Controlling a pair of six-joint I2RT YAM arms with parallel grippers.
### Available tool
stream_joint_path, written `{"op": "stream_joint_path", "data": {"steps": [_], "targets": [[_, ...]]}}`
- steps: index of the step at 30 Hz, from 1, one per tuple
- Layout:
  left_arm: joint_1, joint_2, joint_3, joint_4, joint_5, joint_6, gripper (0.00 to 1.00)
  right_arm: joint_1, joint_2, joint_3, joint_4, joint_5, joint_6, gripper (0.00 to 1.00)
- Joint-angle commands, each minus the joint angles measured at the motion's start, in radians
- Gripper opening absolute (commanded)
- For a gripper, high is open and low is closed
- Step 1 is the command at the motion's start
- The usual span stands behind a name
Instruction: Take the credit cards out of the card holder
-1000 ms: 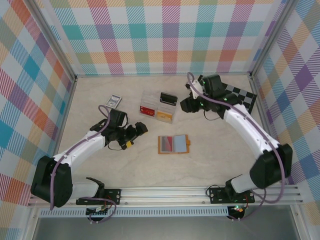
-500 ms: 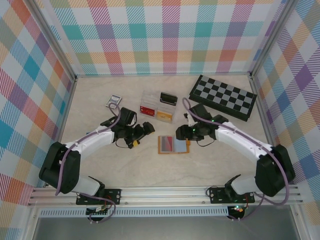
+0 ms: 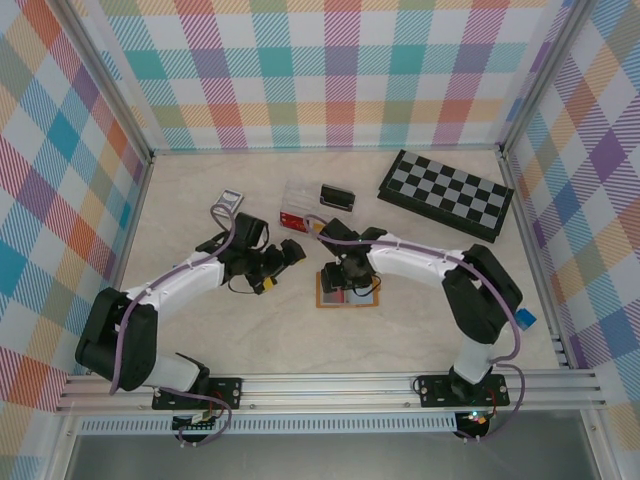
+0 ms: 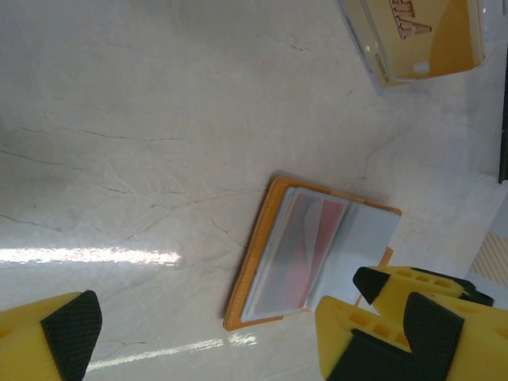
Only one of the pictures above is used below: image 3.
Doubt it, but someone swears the small black box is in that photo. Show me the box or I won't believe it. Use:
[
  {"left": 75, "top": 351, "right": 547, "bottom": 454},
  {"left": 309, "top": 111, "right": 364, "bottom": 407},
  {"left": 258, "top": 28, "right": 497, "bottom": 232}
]
[{"left": 318, "top": 183, "right": 357, "bottom": 214}]

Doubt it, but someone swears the aluminium table back rail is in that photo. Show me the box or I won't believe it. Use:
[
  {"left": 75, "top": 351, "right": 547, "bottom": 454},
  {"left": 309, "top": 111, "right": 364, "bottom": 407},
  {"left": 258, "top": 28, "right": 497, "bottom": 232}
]
[{"left": 149, "top": 143, "right": 504, "bottom": 155}]

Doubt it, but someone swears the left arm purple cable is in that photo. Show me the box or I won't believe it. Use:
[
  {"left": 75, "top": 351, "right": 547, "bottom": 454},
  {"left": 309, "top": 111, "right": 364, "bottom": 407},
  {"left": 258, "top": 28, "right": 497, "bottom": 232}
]
[{"left": 108, "top": 204, "right": 239, "bottom": 448}]

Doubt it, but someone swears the aluminium table side rail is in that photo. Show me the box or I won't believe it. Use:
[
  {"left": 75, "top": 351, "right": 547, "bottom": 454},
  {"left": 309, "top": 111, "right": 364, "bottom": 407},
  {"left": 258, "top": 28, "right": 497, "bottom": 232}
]
[
  {"left": 498, "top": 149, "right": 572, "bottom": 371},
  {"left": 85, "top": 152, "right": 156, "bottom": 376}
]

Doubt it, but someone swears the orange leather card holder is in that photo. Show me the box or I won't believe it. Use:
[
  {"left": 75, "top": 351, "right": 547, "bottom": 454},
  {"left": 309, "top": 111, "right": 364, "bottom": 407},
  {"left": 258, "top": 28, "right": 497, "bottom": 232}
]
[{"left": 314, "top": 272, "right": 382, "bottom": 310}]

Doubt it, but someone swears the black grey folding chessboard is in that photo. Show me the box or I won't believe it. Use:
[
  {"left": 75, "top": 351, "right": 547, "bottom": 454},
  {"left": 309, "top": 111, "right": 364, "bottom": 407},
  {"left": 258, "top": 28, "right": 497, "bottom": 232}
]
[{"left": 376, "top": 148, "right": 515, "bottom": 245}]

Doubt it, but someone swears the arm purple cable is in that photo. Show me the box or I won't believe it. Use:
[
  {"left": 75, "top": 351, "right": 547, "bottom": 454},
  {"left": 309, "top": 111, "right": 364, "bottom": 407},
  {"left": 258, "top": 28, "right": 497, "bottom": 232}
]
[
  {"left": 303, "top": 213, "right": 526, "bottom": 444},
  {"left": 108, "top": 204, "right": 239, "bottom": 448}
]

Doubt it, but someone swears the aluminium frame post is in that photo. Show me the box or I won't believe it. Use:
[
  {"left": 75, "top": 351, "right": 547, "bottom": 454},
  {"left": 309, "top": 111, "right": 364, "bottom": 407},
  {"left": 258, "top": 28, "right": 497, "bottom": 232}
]
[
  {"left": 497, "top": 0, "right": 589, "bottom": 159},
  {"left": 58, "top": 0, "right": 155, "bottom": 164}
]

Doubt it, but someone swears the aluminium mounting rail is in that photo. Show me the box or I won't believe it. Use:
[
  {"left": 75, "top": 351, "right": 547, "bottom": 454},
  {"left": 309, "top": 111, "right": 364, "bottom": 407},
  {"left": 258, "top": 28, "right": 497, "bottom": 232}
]
[{"left": 54, "top": 370, "right": 609, "bottom": 414}]

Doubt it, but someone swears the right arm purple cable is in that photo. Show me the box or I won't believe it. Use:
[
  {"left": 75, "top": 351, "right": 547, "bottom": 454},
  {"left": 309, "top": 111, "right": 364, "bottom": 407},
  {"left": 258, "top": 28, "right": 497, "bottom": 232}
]
[{"left": 303, "top": 213, "right": 526, "bottom": 444}]

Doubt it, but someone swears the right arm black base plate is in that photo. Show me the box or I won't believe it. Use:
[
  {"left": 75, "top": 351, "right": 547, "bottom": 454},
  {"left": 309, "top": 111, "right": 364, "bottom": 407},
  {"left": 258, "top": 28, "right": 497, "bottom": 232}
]
[{"left": 417, "top": 374, "right": 511, "bottom": 409}]

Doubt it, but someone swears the clear acrylic card organizer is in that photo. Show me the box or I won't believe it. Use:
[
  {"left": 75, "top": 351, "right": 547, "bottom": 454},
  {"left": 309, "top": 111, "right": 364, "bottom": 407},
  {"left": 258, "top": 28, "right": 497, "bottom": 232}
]
[{"left": 279, "top": 179, "right": 359, "bottom": 234}]

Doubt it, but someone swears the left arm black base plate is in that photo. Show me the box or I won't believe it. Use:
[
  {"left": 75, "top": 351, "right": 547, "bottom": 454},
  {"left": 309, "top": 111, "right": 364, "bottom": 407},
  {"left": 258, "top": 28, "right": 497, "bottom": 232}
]
[{"left": 152, "top": 377, "right": 244, "bottom": 411}]

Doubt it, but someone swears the slotted white cable duct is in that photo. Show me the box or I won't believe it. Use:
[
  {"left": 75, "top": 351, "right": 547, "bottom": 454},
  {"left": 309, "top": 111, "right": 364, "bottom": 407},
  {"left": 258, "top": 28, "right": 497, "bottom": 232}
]
[{"left": 77, "top": 417, "right": 459, "bottom": 435}]

